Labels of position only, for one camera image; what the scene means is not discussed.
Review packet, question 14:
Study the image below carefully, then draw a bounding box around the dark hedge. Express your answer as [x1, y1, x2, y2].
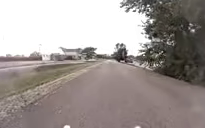
[0, 51, 43, 63]

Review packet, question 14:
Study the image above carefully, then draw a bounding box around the grey asphalt road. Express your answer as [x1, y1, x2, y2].
[8, 59, 205, 128]

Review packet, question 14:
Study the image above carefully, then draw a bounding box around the dark tree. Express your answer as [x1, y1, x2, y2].
[111, 42, 129, 63]
[81, 46, 98, 60]

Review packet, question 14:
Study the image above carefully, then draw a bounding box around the building with pale roof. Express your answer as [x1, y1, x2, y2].
[49, 46, 84, 62]

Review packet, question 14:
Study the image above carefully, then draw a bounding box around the grass strip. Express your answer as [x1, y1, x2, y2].
[0, 62, 98, 100]

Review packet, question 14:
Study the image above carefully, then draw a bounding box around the row of trees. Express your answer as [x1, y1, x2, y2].
[120, 0, 205, 90]

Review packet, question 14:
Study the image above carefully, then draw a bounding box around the pale gravel strip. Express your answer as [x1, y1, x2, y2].
[0, 60, 106, 128]

